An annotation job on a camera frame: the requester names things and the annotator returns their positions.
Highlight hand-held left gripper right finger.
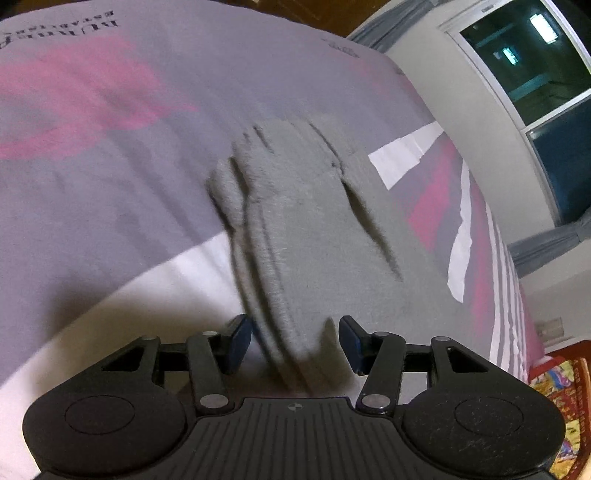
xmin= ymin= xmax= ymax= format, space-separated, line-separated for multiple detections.
xmin=338 ymin=315 xmax=490 ymax=415

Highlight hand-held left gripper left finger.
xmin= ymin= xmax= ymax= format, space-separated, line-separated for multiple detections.
xmin=102 ymin=314 xmax=253 ymax=416

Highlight grey pants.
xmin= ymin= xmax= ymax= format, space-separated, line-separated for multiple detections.
xmin=205 ymin=117 xmax=497 ymax=402

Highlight clear glass jar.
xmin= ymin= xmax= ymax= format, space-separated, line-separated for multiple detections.
xmin=537 ymin=318 xmax=565 ymax=343

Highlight striped pink grey bed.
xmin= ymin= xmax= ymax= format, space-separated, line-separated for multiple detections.
xmin=0 ymin=0 xmax=548 ymax=480

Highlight colourful printed cushion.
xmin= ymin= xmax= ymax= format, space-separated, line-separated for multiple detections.
xmin=526 ymin=339 xmax=591 ymax=480

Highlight grey curtain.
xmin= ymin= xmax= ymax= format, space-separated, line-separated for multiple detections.
xmin=346 ymin=0 xmax=445 ymax=52
xmin=507 ymin=216 xmax=591 ymax=278

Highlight white framed window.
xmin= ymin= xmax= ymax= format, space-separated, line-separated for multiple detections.
xmin=438 ymin=0 xmax=591 ymax=228

